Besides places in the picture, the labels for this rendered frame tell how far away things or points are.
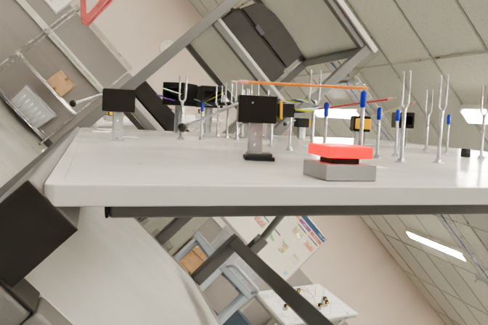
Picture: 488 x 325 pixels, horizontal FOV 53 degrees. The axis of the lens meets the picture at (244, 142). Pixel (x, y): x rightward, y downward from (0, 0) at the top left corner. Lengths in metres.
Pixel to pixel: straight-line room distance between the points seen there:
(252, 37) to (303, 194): 1.40
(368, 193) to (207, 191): 0.15
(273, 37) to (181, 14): 6.74
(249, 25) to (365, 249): 8.61
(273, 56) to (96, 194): 1.48
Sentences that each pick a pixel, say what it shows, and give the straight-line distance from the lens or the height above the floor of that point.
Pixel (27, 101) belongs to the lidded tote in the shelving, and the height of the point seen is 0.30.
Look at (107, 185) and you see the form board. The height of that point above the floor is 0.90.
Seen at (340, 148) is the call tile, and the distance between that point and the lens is 0.49.
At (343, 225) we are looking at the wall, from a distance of 9.77.
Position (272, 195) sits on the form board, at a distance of 0.43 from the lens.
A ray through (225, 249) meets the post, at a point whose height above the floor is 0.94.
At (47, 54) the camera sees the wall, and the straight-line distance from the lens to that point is 8.32.
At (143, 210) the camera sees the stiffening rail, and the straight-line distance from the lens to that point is 0.55.
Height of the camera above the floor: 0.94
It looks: 10 degrees up
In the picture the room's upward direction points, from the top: 48 degrees clockwise
